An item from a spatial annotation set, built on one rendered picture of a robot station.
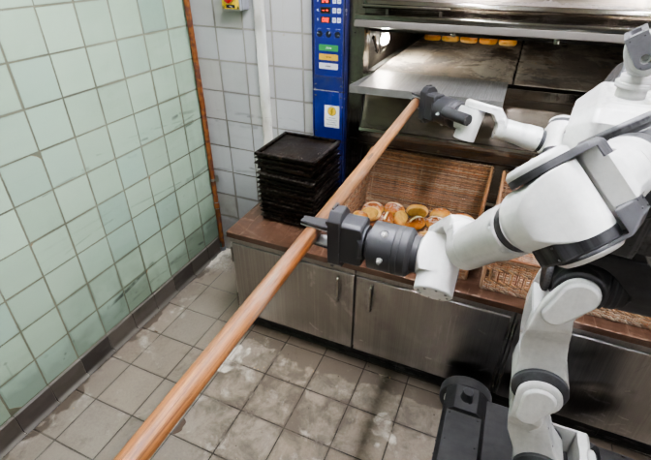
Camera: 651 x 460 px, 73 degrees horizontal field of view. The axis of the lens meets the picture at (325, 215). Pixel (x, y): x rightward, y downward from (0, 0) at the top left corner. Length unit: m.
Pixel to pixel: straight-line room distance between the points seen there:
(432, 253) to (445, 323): 1.08
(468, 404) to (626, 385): 0.53
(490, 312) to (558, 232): 1.19
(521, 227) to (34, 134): 1.65
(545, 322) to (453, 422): 0.71
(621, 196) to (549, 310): 0.61
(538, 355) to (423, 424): 0.80
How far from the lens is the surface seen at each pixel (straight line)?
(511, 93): 1.92
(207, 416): 2.04
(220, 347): 0.61
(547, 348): 1.30
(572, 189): 0.56
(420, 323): 1.84
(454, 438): 1.77
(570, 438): 1.77
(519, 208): 0.56
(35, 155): 1.89
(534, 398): 1.37
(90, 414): 2.21
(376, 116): 2.04
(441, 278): 0.74
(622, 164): 0.60
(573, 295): 1.14
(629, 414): 2.03
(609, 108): 0.94
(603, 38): 1.74
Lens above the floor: 1.64
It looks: 31 degrees down
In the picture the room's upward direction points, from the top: straight up
